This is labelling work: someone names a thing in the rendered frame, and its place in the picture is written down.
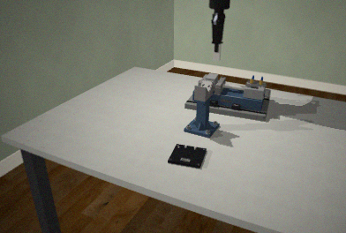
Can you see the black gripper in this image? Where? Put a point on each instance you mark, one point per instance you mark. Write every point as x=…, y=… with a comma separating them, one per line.
x=218, y=25

